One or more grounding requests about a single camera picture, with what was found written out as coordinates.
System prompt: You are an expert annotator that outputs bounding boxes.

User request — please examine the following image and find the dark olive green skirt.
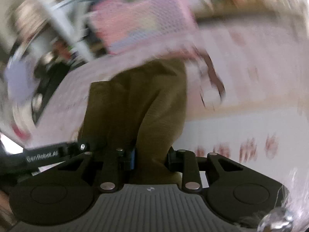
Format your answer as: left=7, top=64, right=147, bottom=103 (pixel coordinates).
left=79, top=58, right=187, bottom=184

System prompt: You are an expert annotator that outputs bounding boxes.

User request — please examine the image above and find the pink keyboard learning tablet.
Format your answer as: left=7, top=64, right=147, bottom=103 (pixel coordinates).
left=89, top=0, right=197, bottom=55

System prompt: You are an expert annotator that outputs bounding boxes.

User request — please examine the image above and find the lavender folded cloth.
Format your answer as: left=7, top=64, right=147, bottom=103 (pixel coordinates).
left=4, top=57, right=40, bottom=104

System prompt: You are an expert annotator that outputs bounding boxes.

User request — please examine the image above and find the white shelf post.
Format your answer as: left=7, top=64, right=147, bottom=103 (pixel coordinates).
left=37, top=0, right=95, bottom=62

